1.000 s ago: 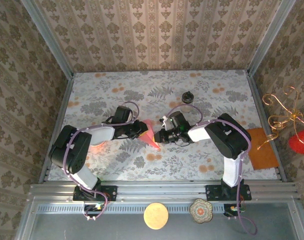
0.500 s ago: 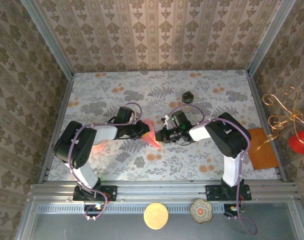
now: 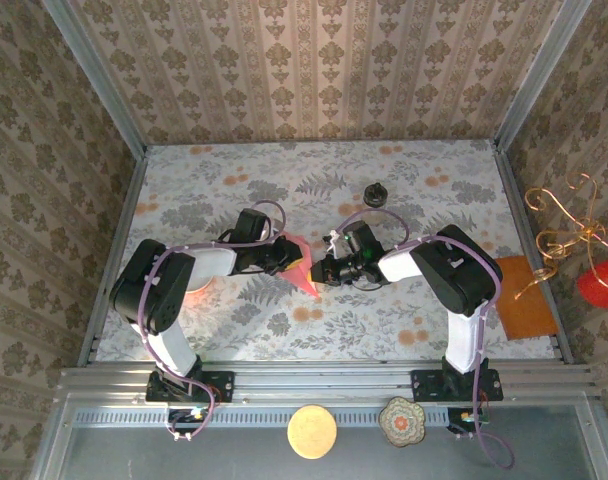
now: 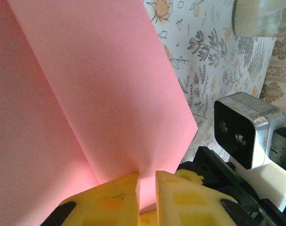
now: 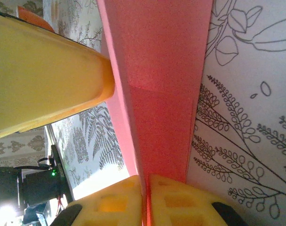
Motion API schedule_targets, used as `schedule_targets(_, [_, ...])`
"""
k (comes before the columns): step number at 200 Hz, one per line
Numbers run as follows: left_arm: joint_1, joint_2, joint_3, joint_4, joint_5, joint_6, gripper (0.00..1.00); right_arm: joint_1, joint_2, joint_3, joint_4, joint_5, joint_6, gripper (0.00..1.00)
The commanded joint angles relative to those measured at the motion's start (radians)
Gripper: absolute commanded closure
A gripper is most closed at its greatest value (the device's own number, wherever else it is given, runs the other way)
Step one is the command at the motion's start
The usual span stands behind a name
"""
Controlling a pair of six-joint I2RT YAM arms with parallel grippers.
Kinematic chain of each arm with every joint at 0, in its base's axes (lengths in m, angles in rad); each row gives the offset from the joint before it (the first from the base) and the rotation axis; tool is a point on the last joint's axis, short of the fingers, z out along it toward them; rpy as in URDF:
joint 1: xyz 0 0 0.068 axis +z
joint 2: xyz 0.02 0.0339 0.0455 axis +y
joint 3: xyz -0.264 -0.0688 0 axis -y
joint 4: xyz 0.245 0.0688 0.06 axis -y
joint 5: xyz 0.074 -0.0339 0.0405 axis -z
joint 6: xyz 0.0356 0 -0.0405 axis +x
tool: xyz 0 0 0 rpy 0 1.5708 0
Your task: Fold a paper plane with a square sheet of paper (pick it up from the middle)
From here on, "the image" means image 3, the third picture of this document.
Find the pink paper sheet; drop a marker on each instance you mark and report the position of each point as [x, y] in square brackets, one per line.
[304, 280]

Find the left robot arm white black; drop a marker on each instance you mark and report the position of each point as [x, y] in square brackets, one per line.
[149, 290]

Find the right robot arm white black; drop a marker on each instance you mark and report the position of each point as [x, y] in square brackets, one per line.
[459, 270]

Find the small black round knob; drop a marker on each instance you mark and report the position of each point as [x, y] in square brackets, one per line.
[375, 194]

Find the floral tablecloth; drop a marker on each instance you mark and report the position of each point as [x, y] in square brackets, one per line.
[234, 170]

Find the round cork coaster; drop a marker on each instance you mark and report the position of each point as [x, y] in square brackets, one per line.
[311, 431]

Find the floral patterned dish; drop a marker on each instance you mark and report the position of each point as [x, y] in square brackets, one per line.
[401, 422]

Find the small circuit board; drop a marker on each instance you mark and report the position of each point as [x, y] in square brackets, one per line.
[464, 419]
[186, 417]

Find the brown rectangular mat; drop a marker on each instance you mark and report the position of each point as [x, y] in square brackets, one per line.
[531, 310]

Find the red ornament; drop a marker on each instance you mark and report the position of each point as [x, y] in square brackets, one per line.
[601, 285]

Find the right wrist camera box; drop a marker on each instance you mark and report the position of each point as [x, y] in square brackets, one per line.
[364, 240]

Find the aluminium frame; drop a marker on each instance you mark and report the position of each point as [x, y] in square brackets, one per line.
[334, 375]

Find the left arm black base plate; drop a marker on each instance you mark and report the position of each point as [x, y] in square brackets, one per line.
[219, 387]

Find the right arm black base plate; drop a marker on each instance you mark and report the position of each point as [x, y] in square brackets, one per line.
[426, 387]

